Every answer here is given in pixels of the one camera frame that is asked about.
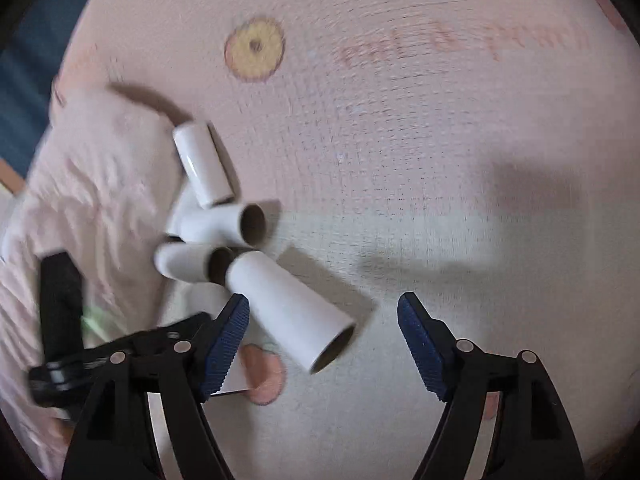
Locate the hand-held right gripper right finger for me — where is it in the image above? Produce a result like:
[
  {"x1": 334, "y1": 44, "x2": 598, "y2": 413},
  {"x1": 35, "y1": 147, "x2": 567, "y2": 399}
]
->
[{"x1": 396, "y1": 291, "x2": 586, "y2": 480}]

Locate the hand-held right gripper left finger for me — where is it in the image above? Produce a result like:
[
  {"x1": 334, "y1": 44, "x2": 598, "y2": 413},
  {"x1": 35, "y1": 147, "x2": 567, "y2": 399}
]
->
[{"x1": 61, "y1": 294, "x2": 251, "y2": 480}]

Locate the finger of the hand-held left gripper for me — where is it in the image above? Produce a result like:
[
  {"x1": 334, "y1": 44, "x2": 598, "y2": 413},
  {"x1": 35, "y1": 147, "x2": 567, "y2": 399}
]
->
[
  {"x1": 27, "y1": 311, "x2": 213, "y2": 407},
  {"x1": 39, "y1": 251, "x2": 86, "y2": 361}
]

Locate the large white cardboard-core roll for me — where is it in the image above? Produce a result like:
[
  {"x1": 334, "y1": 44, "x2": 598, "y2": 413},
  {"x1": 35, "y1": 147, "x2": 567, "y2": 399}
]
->
[{"x1": 226, "y1": 250, "x2": 357, "y2": 375}]

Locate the pile of white paper rolls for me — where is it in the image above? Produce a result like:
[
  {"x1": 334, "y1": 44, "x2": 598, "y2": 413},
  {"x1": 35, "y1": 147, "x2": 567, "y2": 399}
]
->
[{"x1": 152, "y1": 121, "x2": 269, "y2": 397}]

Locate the pink fleece cloth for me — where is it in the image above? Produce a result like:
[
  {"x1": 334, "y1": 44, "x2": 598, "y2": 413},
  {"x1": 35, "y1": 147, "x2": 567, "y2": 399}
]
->
[{"x1": 0, "y1": 87, "x2": 186, "y2": 476}]

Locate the pink printed blanket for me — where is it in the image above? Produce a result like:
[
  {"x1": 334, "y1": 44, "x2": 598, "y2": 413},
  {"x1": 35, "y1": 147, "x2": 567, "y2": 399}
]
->
[{"x1": 50, "y1": 0, "x2": 640, "y2": 480}]

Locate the dark blue cloth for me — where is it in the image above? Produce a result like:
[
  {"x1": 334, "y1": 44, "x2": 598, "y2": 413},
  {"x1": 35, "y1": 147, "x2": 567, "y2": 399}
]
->
[{"x1": 0, "y1": 5, "x2": 108, "y2": 181}]

